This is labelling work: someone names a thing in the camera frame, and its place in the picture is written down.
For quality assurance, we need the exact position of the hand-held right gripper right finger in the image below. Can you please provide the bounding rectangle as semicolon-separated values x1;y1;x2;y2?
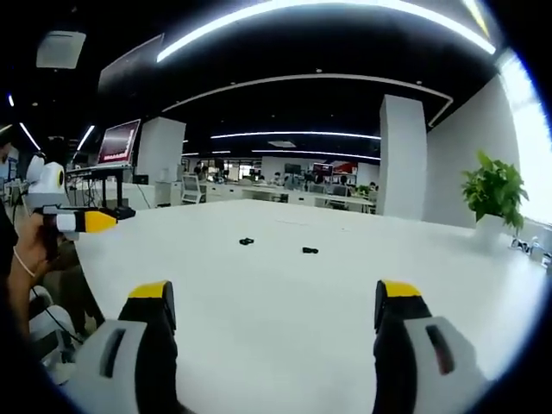
373;279;491;414

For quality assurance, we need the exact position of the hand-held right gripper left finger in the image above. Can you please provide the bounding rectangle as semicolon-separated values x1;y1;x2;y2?
60;279;179;414

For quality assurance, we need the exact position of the person's left hand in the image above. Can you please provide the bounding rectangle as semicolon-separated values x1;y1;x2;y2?
15;210;66;277

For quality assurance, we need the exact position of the black screen stand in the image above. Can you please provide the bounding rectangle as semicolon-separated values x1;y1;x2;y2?
64;166;135;216

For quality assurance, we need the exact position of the white chest device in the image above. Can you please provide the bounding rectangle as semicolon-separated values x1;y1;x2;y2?
28;285;90;385

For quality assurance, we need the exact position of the white wristband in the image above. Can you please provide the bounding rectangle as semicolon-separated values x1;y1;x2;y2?
12;245;36;278

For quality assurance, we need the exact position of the red display screen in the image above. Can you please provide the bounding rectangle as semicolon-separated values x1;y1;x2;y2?
97;119;142;166

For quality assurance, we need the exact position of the white ceiling air conditioner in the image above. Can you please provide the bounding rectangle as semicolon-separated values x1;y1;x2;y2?
35;30;87;70

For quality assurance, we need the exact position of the green potted plant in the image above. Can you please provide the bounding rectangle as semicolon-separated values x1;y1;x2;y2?
460;149;530;245

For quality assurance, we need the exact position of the row of office desks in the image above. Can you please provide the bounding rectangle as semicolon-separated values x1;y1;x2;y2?
202;180;379;215

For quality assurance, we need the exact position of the black cable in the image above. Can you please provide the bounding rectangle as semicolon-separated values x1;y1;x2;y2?
28;287;84;346

